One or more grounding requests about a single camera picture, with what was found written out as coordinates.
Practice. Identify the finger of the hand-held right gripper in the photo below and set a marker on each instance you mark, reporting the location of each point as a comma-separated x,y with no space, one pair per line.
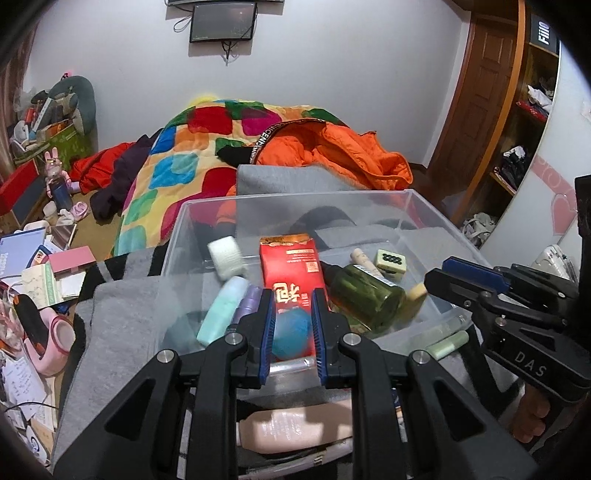
455,288
471,268

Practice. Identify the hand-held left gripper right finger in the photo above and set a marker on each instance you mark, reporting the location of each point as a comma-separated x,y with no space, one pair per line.
318,337

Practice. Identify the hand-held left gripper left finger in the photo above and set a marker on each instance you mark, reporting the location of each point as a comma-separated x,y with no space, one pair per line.
267,332

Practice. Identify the blue ball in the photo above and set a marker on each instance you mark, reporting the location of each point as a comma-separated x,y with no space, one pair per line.
291,332

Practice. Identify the purple tube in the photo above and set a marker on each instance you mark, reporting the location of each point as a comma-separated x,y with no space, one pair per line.
249,300

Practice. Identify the mint green tube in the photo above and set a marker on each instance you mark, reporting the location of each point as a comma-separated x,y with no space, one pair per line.
221,309

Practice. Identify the light green tube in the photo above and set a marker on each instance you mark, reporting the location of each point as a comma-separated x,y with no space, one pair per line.
448,345

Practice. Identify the green glass bottle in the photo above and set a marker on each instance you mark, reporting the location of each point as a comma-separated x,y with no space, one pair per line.
364,295

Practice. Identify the red paper packet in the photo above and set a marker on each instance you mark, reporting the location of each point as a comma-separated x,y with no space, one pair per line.
291,267

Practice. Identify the green mahjong tile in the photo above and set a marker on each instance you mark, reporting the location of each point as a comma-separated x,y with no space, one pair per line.
390,261

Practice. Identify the clear plastic storage box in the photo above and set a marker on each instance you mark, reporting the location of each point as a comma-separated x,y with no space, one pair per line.
406,221

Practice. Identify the person's right hand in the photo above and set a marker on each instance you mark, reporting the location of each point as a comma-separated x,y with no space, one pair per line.
531,415

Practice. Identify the white bag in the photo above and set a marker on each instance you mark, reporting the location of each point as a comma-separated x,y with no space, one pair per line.
478,226

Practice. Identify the pink lotion bottle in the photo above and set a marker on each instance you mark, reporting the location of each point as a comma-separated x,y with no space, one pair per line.
286,427

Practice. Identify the wooden shelf unit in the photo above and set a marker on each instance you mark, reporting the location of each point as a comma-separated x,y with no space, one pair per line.
554,161

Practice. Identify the orange puffer jacket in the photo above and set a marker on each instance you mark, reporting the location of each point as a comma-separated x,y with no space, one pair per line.
323,152

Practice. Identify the wooden door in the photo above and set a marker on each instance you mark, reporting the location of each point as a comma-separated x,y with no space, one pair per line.
485,83

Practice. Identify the dark purple clothing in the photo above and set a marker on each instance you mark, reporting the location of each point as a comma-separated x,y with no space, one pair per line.
120,184

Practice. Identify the pink box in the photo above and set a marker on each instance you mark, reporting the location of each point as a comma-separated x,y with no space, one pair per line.
71,258

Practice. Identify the colourful patchwork quilt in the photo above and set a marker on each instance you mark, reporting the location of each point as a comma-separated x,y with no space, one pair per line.
184,138

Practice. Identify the pink and black massager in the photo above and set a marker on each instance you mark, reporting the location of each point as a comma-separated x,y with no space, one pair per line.
53,350

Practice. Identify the small pink shoes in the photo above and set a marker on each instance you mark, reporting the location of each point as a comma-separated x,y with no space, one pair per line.
78,211

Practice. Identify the green patterned booklet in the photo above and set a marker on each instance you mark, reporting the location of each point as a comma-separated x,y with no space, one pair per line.
39,286

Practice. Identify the red clothing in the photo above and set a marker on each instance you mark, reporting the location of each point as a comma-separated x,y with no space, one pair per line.
101,166

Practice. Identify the dark blue bottle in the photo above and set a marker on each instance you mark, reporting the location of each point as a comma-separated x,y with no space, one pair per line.
61,194

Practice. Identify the blue notebook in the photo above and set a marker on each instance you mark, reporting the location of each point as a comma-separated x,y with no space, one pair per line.
21,249

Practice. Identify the pink bunny toy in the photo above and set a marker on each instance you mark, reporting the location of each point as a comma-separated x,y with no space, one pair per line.
55,164

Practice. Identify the green paper bag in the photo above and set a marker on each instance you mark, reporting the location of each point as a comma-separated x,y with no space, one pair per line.
69,143

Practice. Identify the red box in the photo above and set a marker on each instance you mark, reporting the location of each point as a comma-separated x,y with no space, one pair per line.
18,184

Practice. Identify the grey neck pillow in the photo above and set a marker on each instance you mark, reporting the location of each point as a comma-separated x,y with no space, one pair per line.
85,99

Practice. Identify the small black monitor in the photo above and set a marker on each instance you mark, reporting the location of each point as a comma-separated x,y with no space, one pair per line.
224,21

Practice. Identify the striped curtain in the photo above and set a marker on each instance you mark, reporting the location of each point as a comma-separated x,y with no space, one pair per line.
9,115

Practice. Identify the black wall television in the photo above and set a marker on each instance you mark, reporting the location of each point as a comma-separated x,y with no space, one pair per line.
221,2

